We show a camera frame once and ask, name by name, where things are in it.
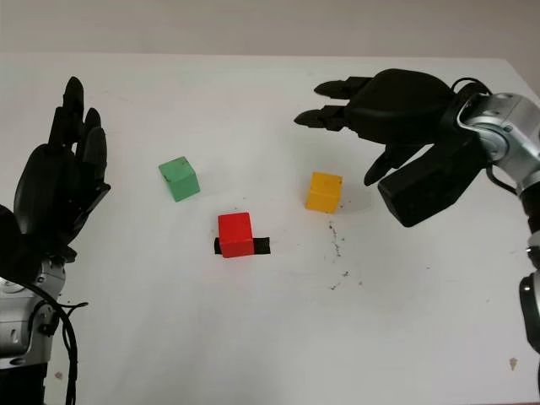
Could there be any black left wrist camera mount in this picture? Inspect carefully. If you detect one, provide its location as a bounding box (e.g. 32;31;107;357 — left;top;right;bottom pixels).
0;204;43;289

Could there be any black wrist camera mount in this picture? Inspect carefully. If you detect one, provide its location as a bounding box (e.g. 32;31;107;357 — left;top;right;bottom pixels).
0;204;43;289
377;134;487;229

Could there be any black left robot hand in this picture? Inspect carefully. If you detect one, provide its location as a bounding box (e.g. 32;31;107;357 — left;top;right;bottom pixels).
12;76;112;265

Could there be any black tape strip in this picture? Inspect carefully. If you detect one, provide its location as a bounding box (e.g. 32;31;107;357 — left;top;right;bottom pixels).
213;236;272;257

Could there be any red wooden block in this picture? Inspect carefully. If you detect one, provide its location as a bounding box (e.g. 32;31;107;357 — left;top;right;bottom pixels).
217;212;256;259

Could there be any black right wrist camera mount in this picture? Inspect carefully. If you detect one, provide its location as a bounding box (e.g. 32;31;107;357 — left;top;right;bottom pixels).
377;134;487;229

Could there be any yellow wooden block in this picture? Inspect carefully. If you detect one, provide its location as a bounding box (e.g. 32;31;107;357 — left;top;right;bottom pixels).
305;170;343;214

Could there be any green wooden block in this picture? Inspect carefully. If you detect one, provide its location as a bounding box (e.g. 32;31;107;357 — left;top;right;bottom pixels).
158;156;200;203

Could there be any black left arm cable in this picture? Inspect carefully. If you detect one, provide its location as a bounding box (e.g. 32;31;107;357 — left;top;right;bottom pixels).
28;286;89;405

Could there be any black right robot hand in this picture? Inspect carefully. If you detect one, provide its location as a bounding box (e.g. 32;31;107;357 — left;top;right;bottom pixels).
294;68;461;187

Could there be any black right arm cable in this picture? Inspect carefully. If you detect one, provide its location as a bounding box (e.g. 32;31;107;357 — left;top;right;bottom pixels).
450;77;521;196

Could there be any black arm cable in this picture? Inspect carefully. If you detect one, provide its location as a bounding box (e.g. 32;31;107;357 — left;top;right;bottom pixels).
28;286;89;405
450;77;521;196

